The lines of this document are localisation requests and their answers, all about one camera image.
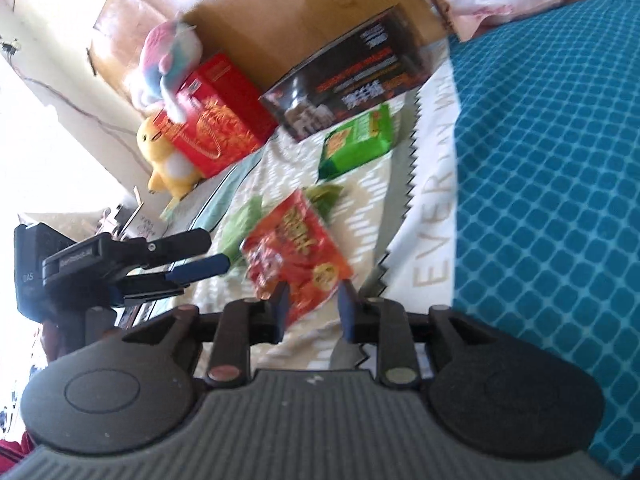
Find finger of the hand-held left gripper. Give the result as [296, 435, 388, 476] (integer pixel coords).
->
[120, 254, 232, 306]
[125, 227, 213, 272]

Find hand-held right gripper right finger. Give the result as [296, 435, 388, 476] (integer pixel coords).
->
[337, 280, 493, 386]

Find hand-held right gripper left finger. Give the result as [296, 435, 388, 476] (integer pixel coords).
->
[122, 282, 291, 386]

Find red snack packet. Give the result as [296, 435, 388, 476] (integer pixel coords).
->
[240, 189, 355, 328]

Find light green pastry packet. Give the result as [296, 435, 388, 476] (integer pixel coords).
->
[217, 195, 266, 266]

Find yellow duck plush toy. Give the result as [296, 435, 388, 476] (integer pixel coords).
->
[136, 114, 206, 198]

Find patterned bed sheet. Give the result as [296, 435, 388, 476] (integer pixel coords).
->
[160, 35, 468, 376]

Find dark green pastry packet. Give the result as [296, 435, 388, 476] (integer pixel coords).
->
[305, 184, 346, 221]

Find red gift box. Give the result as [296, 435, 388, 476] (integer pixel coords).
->
[152, 51, 280, 179]

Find bright green snack packet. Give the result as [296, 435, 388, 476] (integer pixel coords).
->
[317, 102, 396, 181]

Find pastel unicorn plush toy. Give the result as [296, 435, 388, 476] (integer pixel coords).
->
[125, 12, 205, 123]

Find black cardboard box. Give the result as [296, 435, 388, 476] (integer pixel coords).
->
[259, 4, 433, 142]

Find blue checked blanket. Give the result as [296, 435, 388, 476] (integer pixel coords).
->
[450, 0, 640, 480]

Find brown cardboard box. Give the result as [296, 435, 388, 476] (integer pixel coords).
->
[87, 0, 451, 106]

